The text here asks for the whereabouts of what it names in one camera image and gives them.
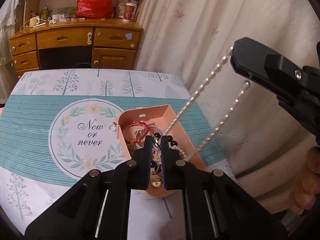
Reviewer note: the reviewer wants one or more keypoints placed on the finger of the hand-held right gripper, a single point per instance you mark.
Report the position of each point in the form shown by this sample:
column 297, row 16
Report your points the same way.
column 260, row 60

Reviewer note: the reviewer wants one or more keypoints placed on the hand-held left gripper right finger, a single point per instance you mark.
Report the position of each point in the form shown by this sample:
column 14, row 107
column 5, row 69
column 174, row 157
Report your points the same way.
column 168, row 160

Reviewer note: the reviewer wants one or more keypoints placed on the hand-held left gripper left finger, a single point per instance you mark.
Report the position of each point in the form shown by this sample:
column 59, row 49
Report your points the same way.
column 145, row 160

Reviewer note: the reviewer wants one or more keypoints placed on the small gold flower brooch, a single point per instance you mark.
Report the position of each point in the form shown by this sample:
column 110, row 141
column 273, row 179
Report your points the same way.
column 156, row 183

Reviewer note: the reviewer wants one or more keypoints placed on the pink plastic box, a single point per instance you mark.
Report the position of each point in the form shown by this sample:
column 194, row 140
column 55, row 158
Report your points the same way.
column 186, row 132

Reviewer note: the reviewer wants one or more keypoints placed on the person's right hand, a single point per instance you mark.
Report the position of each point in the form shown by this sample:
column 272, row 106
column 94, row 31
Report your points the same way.
column 308, row 185

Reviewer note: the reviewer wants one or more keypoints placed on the cream leaf print curtain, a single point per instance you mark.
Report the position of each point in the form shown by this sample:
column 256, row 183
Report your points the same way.
column 212, row 17

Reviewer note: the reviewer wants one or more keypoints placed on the tree print tablecloth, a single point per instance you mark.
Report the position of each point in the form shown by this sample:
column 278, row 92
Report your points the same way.
column 37, row 130

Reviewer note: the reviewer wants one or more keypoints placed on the red patterned paper cup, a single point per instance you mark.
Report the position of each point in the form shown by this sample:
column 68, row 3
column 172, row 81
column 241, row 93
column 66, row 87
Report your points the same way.
column 128, row 12

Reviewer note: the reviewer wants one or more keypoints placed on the wooden desk with drawers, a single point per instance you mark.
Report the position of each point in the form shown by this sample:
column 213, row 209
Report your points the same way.
column 62, row 38

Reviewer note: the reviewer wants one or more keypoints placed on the floral ceramic jar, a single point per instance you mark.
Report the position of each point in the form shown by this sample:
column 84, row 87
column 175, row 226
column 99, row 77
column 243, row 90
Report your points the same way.
column 119, row 10

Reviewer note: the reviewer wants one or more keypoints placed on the cream mug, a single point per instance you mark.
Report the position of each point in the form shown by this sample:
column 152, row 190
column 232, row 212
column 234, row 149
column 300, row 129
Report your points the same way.
column 34, row 22

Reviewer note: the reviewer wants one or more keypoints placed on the pen holder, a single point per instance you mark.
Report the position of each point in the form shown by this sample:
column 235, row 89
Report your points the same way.
column 45, row 13

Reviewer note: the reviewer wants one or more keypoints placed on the white lace furniture cover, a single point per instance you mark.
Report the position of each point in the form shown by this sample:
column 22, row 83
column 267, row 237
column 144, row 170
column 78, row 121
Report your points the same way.
column 8, row 30

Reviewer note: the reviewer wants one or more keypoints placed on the wooden desk hutch shelf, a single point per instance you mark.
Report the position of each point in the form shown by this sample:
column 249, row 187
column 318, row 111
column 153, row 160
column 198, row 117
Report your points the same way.
column 35, row 2

